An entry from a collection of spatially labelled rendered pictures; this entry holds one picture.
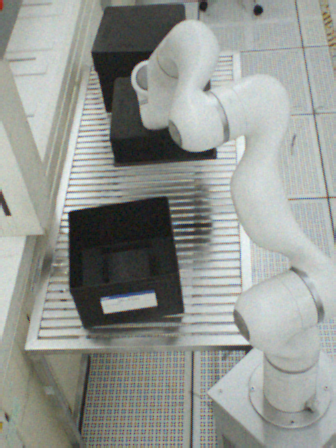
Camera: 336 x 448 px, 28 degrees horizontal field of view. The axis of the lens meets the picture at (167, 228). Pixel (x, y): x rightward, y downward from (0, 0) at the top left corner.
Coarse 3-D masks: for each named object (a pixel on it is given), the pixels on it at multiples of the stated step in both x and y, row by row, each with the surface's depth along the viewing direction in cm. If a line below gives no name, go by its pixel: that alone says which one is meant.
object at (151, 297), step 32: (96, 224) 187; (128, 224) 188; (160, 224) 189; (96, 256) 191; (128, 256) 190; (160, 256) 189; (96, 288) 164; (128, 288) 165; (160, 288) 167; (96, 320) 174; (128, 320) 175
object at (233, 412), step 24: (240, 360) 165; (216, 384) 161; (240, 384) 160; (216, 408) 163; (240, 408) 156; (216, 432) 175; (240, 432) 160; (264, 432) 152; (288, 432) 151; (312, 432) 151
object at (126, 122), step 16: (128, 80) 199; (208, 80) 194; (128, 96) 193; (112, 112) 189; (128, 112) 188; (112, 128) 184; (128, 128) 184; (144, 128) 183; (112, 144) 183; (128, 144) 183; (144, 144) 183; (160, 144) 183; (176, 144) 183; (128, 160) 187; (144, 160) 187; (160, 160) 187; (176, 160) 187; (192, 160) 186
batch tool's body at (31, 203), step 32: (0, 64) 156; (0, 96) 155; (0, 128) 157; (0, 160) 165; (32, 160) 178; (0, 192) 174; (32, 192) 177; (0, 224) 183; (32, 224) 182; (0, 256) 182; (32, 256) 191; (0, 288) 174; (0, 320) 167; (0, 352) 163; (0, 384) 162; (32, 384) 186; (64, 384) 219; (0, 416) 161; (32, 416) 185
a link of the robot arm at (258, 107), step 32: (224, 96) 118; (256, 96) 119; (288, 96) 122; (256, 128) 121; (256, 160) 122; (256, 192) 121; (256, 224) 123; (288, 224) 124; (288, 256) 129; (320, 256) 126; (320, 288) 126; (320, 320) 128
